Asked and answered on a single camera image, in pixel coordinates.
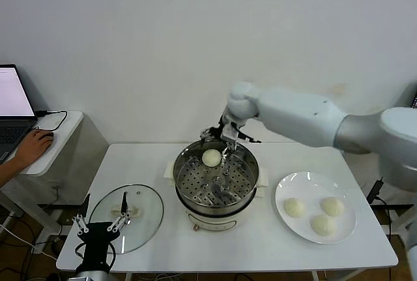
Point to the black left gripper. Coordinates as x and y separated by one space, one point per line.
97 238

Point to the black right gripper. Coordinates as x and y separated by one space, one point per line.
223 120

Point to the white steamed baozi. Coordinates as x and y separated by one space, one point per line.
333 206
322 224
294 208
211 158

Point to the person's bare forearm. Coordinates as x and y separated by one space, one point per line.
8 171

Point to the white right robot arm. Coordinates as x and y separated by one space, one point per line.
293 114

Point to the stainless steel steamer basket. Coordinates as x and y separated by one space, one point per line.
195 183

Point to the person's bare hand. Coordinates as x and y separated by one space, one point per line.
34 147

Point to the white side table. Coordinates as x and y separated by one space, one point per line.
62 137

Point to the white round plate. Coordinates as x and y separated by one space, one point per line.
293 189

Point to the cream electric cooker base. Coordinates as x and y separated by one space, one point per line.
211 220

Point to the laptop with blank screen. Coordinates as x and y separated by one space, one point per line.
13 95

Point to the laptop showing video windows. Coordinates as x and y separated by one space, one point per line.
415 100

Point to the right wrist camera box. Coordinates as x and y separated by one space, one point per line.
229 132

